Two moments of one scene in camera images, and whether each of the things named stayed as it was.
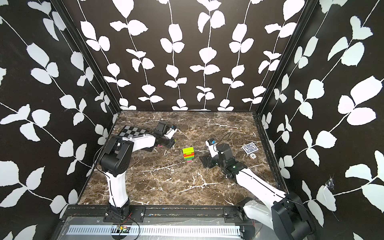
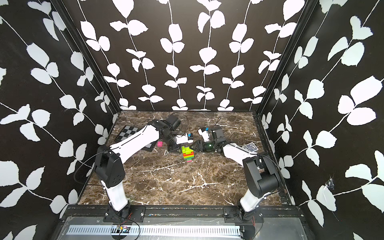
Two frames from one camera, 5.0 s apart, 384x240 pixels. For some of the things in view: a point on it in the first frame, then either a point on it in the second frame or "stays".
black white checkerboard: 129,131 stays
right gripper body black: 216,161 to 210,146
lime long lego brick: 188,151 stays
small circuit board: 120,229 stays
